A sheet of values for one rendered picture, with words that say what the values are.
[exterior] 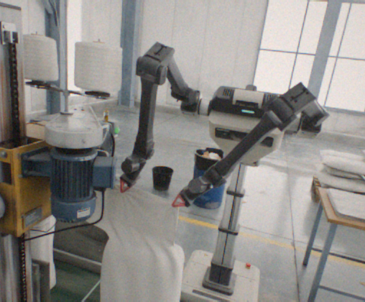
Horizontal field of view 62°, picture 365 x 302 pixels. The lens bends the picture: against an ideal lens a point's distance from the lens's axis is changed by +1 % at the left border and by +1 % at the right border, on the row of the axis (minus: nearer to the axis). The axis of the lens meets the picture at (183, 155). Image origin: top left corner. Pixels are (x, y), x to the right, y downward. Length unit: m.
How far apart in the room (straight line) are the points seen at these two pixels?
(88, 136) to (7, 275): 0.62
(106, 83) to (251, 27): 8.32
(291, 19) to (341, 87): 2.25
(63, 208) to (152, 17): 9.18
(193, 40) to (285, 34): 2.56
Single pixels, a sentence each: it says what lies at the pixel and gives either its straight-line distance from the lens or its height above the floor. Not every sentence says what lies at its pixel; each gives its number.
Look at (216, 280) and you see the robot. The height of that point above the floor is 0.32.
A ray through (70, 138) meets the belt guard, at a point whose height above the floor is 1.40.
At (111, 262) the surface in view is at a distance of 1.56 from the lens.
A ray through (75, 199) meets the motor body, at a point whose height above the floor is 1.18.
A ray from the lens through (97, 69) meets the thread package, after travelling 1.09.
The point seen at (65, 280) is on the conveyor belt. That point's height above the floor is 0.38.
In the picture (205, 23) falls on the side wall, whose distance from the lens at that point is 9.52.
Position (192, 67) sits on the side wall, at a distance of 9.51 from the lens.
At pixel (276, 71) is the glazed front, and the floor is 1.67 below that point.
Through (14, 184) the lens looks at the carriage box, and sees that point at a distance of 1.12.
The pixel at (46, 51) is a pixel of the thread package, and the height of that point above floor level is 1.64.
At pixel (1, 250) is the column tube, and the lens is 1.30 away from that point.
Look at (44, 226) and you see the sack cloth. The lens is 1.75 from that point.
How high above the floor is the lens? 1.67
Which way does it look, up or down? 17 degrees down
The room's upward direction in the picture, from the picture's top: 7 degrees clockwise
